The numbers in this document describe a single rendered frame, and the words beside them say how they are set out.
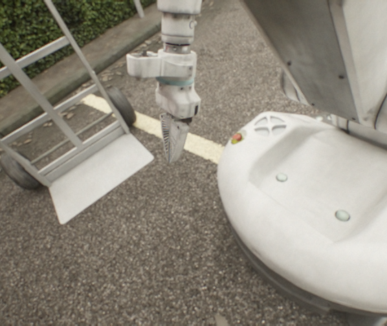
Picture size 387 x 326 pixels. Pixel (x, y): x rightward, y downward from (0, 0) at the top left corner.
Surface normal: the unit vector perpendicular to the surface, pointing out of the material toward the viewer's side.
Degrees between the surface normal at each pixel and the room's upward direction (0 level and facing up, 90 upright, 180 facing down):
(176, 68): 78
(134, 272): 0
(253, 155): 1
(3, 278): 0
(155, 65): 86
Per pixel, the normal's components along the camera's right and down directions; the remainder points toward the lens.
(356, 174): -0.27, -0.65
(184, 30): 0.34, 0.55
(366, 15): 0.52, 0.58
